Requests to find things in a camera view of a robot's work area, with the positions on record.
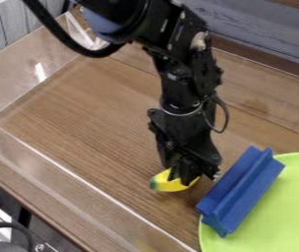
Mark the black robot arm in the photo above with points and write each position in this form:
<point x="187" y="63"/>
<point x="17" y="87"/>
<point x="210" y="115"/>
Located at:
<point x="175" y="38"/>

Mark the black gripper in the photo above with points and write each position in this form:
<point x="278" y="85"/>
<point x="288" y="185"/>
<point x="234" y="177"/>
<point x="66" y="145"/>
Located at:
<point x="185" y="145"/>

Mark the blue plastic block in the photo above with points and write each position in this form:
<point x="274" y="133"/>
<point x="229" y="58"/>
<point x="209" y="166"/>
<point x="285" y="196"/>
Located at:
<point x="235" y="194"/>

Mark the clear acrylic barrier wall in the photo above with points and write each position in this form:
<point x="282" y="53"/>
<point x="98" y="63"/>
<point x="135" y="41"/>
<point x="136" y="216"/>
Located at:
<point x="76" y="151"/>

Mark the green plate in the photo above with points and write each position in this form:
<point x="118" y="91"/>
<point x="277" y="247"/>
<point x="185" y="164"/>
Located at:
<point x="270" y="229"/>

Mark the yellow toy banana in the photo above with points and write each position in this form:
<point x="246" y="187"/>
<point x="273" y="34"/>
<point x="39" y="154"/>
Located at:
<point x="166" y="183"/>

